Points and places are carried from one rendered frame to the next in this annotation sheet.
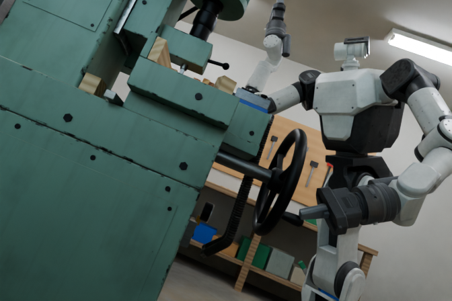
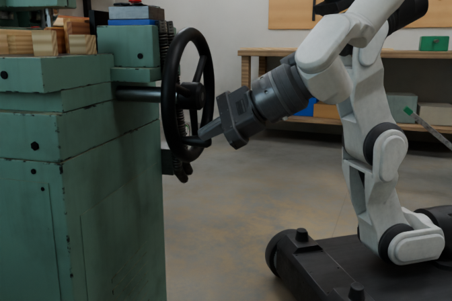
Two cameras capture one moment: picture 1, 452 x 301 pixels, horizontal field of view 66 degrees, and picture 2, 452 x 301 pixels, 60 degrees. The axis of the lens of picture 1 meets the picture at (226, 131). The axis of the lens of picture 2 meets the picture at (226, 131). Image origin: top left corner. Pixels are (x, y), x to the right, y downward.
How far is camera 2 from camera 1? 0.53 m
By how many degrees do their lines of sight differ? 28
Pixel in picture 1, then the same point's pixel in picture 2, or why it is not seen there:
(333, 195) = (227, 101)
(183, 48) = not seen: outside the picture
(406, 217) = (326, 95)
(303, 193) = not seen: hidden behind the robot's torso
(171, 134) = (11, 119)
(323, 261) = (350, 132)
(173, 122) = (14, 103)
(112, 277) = (31, 255)
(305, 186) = not seen: hidden behind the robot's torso
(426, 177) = (330, 36)
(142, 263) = (46, 239)
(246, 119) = (129, 43)
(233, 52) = not seen: outside the picture
